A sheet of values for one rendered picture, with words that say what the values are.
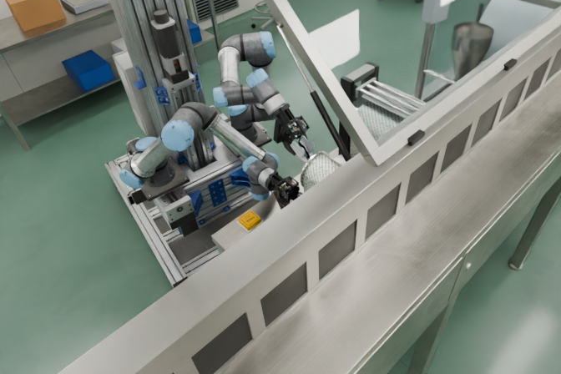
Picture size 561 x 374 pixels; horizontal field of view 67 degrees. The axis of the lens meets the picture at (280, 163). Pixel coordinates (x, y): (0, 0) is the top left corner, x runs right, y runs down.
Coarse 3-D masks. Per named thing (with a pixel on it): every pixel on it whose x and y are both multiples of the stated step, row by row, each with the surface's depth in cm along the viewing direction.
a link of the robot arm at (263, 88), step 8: (256, 72) 145; (264, 72) 146; (248, 80) 146; (256, 80) 145; (264, 80) 145; (256, 88) 145; (264, 88) 144; (272, 88) 145; (256, 96) 147; (264, 96) 145; (272, 96) 145
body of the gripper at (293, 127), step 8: (288, 104) 144; (280, 112) 144; (288, 112) 144; (280, 120) 147; (288, 120) 143; (296, 120) 144; (304, 120) 145; (280, 128) 150; (288, 128) 142; (296, 128) 144; (304, 128) 145; (280, 136) 149; (288, 136) 147; (296, 136) 144
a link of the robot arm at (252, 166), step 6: (252, 156) 172; (246, 162) 170; (252, 162) 169; (258, 162) 169; (246, 168) 169; (252, 168) 168; (258, 168) 166; (264, 168) 166; (252, 174) 168; (258, 174) 165; (252, 180) 171
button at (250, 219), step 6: (240, 216) 178; (246, 216) 178; (252, 216) 178; (258, 216) 178; (240, 222) 177; (246, 222) 176; (252, 222) 175; (258, 222) 177; (246, 228) 175; (252, 228) 176
